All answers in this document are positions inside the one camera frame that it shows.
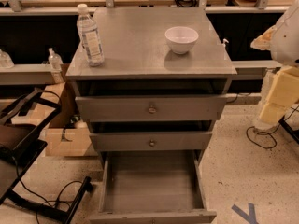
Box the grey left shelf rail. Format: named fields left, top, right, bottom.
left=0, top=64, right=64, bottom=85

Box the black floor cable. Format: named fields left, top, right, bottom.
left=12, top=159, right=93, bottom=224
left=245, top=105, right=299, bottom=150

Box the blue floor tape mark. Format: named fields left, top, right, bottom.
left=232, top=203, right=259, bottom=224

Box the small white pump bottle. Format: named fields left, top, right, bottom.
left=222, top=38, right=229, bottom=48

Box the grey open bottom drawer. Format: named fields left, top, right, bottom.
left=90, top=150, right=217, bottom=224

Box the white ceramic bowl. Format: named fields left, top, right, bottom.
left=164, top=26, right=199, bottom=54

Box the black cart frame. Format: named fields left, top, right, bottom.
left=0, top=88, right=93, bottom=224

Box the grey drawer cabinet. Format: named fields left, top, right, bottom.
left=65, top=7, right=238, bottom=173

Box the grey right shelf rail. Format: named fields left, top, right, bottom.
left=233, top=60, right=281, bottom=80

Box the black floor cable right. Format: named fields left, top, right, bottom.
left=245, top=105, right=299, bottom=150

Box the black floor cable left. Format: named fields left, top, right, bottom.
left=12, top=159, right=93, bottom=224

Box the clear plastic water bottle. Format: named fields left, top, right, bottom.
left=77, top=4, right=105, bottom=66

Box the black stand base right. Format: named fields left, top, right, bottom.
left=279, top=119, right=299, bottom=144

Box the cardboard box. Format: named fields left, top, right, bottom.
left=31, top=63, right=98, bottom=158

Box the grey shelf rail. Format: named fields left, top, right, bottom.
left=233, top=60, right=281, bottom=80
left=0, top=64, right=64, bottom=85

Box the grey top drawer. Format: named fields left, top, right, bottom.
left=76, top=95, right=226, bottom=122

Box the clear pump dispenser bottle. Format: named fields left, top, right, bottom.
left=48, top=48, right=63, bottom=70

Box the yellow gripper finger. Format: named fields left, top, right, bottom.
left=266, top=66, right=299, bottom=107
left=259, top=103, right=287, bottom=125

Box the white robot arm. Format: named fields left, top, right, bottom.
left=250, top=0, right=299, bottom=130

